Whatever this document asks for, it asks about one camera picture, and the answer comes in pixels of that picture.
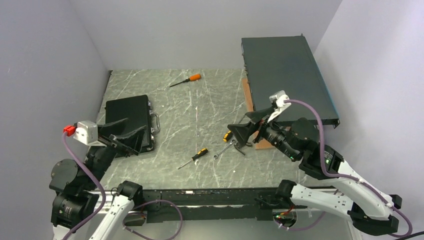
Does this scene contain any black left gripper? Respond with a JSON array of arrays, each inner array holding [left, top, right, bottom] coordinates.
[[83, 117, 147, 189]]

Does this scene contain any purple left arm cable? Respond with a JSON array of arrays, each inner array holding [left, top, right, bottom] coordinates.
[[61, 131, 184, 240]]

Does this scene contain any black yellow long screwdriver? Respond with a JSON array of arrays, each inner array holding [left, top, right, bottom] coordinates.
[[222, 130, 233, 142]]

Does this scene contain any dark grey rack unit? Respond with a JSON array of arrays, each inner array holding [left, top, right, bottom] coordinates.
[[241, 35, 340, 128]]

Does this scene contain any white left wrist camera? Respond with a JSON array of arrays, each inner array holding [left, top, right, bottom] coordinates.
[[63, 120, 104, 147]]

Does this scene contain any orange handled screwdriver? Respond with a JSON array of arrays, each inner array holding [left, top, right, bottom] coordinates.
[[169, 73, 202, 88]]

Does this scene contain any black poker chip case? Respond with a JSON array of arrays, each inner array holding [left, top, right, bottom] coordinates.
[[105, 94, 161, 153]]

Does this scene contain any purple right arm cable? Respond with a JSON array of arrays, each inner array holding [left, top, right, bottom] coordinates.
[[273, 99, 413, 239]]

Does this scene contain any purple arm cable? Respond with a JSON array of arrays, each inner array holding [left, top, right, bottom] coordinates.
[[61, 131, 184, 240], [273, 99, 413, 239]]

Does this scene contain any black yellow short screwdriver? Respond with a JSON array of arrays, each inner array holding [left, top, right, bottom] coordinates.
[[177, 148, 209, 170]]

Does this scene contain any dark metal clamp tool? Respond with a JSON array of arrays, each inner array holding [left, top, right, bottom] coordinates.
[[234, 142, 253, 156]]

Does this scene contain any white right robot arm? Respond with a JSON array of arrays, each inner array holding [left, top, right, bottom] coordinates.
[[228, 108, 402, 236]]

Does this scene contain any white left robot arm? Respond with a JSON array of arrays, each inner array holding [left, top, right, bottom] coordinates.
[[49, 118, 148, 240]]

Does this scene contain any silver ratchet wrench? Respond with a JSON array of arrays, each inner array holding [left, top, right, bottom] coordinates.
[[213, 139, 237, 160]]

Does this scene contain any wooden board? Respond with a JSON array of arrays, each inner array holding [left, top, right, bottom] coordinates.
[[241, 77, 274, 150]]

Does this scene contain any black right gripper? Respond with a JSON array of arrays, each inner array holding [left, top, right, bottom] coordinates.
[[227, 105, 300, 161]]

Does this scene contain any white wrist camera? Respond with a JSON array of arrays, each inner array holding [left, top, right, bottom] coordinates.
[[267, 90, 291, 123], [63, 120, 104, 147]]

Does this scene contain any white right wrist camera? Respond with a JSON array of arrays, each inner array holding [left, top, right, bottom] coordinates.
[[267, 90, 291, 123]]

